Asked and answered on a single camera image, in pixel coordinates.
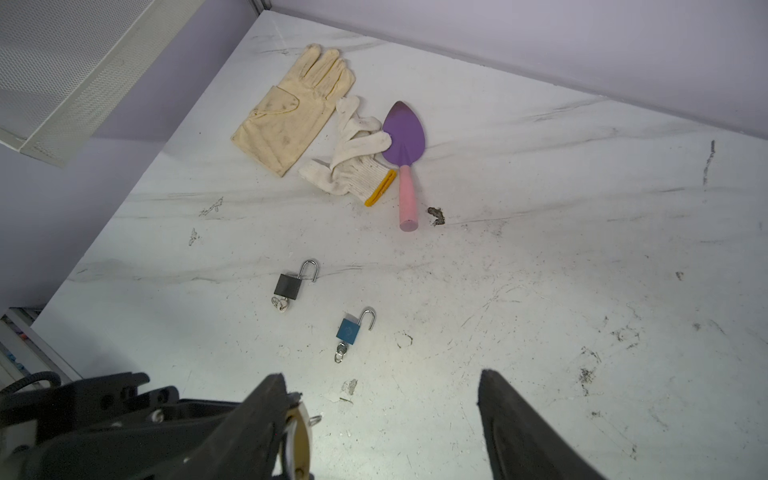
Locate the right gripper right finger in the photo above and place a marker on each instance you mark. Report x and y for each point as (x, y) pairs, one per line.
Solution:
(519, 442)

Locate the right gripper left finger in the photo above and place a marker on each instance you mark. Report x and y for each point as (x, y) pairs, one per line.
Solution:
(245, 445)

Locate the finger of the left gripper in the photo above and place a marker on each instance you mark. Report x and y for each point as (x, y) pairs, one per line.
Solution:
(84, 443)
(84, 402)

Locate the brass padlock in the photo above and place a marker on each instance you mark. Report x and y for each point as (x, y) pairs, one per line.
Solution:
(296, 445)

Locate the dark key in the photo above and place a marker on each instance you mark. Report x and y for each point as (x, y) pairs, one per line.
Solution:
(341, 350)

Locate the blue padlock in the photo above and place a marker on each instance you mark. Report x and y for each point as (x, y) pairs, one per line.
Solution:
(350, 326)

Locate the black padlock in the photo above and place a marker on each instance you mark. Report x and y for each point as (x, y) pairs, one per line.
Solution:
(289, 285)

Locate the white knit glove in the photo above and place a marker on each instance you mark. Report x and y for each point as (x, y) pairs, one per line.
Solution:
(354, 169)

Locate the purple pink trowel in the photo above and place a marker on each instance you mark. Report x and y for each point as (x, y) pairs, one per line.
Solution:
(408, 145)

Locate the lower white mesh shelf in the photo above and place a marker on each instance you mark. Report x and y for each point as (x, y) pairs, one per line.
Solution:
(66, 65)

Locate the beige leather glove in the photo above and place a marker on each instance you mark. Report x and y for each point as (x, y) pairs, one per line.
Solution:
(280, 128)

